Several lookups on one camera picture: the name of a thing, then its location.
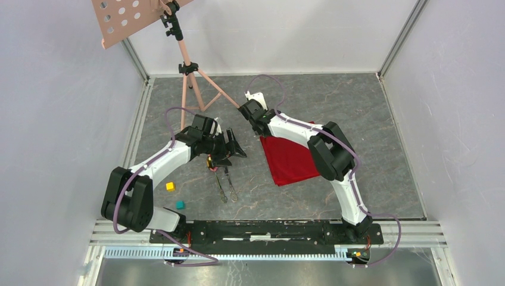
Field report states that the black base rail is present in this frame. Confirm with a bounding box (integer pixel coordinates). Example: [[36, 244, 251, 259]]
[[171, 220, 384, 255]]

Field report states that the iridescent spoon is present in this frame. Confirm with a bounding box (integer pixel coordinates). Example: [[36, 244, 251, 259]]
[[206, 155, 218, 172]]

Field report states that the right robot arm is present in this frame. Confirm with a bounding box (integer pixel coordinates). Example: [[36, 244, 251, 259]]
[[238, 99, 373, 243]]

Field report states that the pink music stand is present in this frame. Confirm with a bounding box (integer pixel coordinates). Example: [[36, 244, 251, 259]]
[[91, 0, 242, 131]]

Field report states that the red cloth napkin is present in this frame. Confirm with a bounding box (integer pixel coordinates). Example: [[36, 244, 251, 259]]
[[260, 118, 320, 186]]

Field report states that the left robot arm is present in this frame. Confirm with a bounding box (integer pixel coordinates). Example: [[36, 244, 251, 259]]
[[101, 114, 247, 243]]

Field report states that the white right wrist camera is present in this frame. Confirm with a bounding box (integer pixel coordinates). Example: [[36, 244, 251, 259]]
[[245, 91, 268, 110]]

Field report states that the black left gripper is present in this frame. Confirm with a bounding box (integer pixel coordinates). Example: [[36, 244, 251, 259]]
[[202, 128, 247, 168]]

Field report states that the yellow cube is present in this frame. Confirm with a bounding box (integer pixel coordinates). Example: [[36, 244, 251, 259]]
[[166, 182, 176, 192]]

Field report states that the teal cube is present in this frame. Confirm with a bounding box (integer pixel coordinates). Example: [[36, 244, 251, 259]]
[[176, 201, 186, 210]]

